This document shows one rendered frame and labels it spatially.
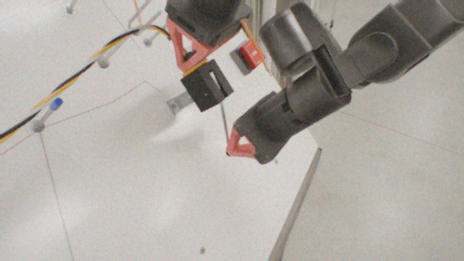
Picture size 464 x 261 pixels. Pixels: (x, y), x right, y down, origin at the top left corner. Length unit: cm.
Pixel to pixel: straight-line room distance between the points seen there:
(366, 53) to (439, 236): 164
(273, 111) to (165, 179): 18
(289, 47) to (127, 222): 28
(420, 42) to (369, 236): 147
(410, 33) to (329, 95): 9
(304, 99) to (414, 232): 155
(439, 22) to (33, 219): 43
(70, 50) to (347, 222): 154
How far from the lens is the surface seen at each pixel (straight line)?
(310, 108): 35
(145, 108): 46
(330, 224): 171
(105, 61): 45
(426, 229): 189
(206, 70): 42
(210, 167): 50
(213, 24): 36
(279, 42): 36
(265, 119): 38
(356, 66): 32
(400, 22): 33
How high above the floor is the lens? 138
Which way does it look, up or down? 40 degrees down
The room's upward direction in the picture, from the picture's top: straight up
